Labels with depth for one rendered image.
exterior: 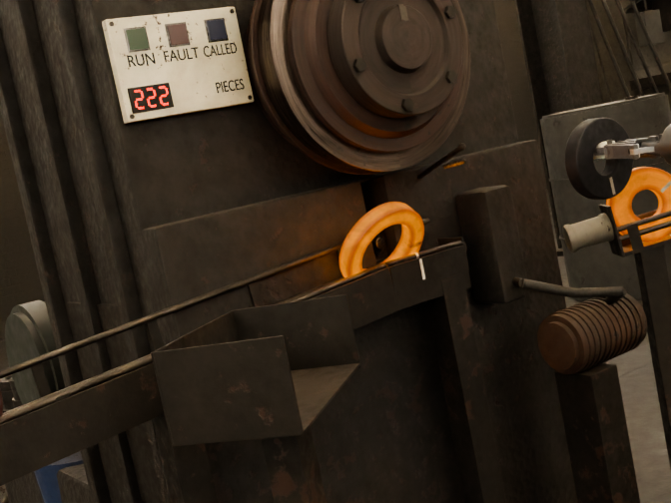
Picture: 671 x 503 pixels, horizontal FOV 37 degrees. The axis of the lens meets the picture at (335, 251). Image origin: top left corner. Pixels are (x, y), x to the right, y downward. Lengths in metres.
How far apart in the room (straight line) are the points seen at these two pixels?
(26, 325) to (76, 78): 1.15
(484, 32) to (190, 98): 0.77
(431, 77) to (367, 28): 0.16
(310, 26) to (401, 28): 0.17
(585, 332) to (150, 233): 0.86
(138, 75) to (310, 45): 0.31
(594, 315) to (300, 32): 0.81
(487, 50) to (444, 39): 0.40
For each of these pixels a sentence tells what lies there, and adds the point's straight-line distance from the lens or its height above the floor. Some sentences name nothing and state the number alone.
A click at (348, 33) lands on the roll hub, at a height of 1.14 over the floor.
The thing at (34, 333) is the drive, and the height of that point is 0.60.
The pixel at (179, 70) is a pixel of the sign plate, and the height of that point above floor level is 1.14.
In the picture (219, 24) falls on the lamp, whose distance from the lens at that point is 1.89.
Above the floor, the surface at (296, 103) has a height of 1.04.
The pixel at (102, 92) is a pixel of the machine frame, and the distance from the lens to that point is 1.84.
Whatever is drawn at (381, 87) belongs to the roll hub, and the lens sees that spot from 1.80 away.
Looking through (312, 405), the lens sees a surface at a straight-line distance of 1.44.
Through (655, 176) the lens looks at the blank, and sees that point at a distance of 2.13.
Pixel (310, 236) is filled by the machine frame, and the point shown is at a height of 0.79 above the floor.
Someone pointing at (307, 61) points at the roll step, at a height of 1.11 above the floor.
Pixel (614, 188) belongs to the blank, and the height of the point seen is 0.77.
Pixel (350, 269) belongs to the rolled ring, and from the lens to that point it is 1.84.
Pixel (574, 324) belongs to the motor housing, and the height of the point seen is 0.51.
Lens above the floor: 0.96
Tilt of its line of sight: 6 degrees down
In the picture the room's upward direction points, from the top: 11 degrees counter-clockwise
